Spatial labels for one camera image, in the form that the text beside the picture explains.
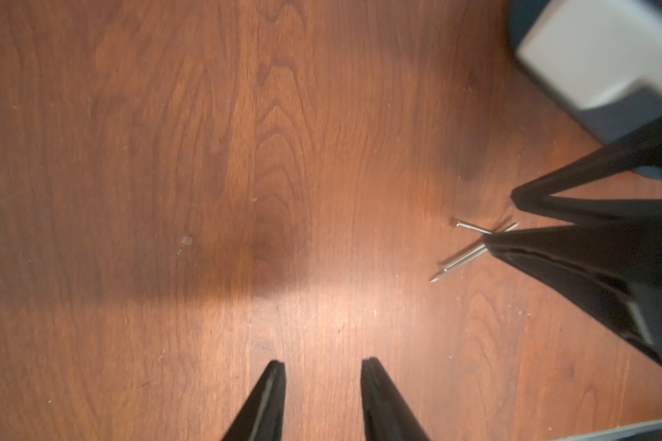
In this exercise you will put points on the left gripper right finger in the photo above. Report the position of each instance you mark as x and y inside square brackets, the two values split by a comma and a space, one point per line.
[386, 415]

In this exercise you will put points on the teal plastic storage box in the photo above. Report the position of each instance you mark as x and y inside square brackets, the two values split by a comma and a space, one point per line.
[606, 124]

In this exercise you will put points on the aluminium front rail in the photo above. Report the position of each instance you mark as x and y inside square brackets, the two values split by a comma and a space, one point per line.
[635, 432]

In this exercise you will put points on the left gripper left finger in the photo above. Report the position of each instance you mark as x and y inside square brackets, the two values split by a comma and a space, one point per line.
[261, 416]

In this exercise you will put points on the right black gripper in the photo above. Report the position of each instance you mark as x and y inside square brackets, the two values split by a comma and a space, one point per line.
[593, 53]

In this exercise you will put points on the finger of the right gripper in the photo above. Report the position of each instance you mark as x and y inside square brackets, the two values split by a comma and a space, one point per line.
[612, 272]

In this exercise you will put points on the steel nail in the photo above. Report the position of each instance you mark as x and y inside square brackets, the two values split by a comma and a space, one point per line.
[457, 223]
[469, 255]

